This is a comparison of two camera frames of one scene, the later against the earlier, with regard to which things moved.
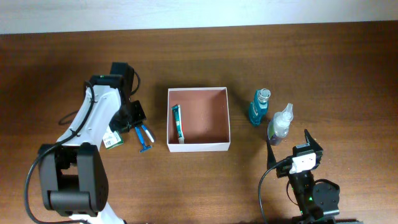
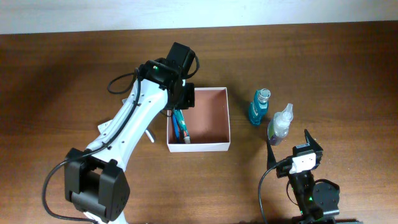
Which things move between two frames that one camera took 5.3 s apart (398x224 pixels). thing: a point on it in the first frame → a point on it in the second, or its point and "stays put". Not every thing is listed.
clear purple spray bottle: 278,127 stays put
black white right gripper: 318,152 stays put
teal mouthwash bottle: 259,106 stays put
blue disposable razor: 144,147 → 176,124
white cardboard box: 204,114 stays put
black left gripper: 117,124 → 189,99
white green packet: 112,139 → 102,127
